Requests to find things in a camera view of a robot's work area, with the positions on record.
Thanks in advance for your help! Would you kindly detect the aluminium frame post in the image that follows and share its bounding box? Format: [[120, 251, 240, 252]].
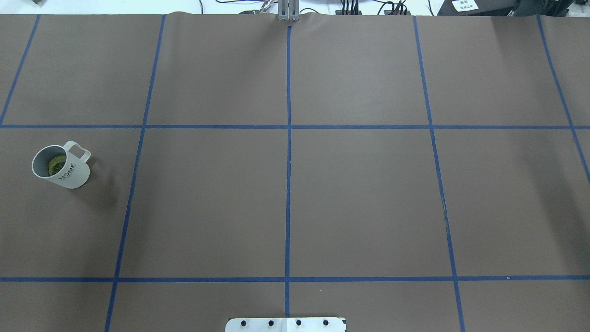
[[277, 0, 301, 22]]

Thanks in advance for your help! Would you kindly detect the yellow lemon slice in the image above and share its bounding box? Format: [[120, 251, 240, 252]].
[[47, 155, 67, 176]]

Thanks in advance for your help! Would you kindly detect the brown paper table mat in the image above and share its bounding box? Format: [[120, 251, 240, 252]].
[[1, 12, 589, 332]]

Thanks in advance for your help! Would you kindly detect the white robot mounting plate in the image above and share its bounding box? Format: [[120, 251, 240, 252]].
[[225, 317, 347, 332]]

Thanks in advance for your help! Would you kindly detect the white HOME mug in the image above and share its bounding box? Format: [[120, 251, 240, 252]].
[[31, 141, 91, 189]]

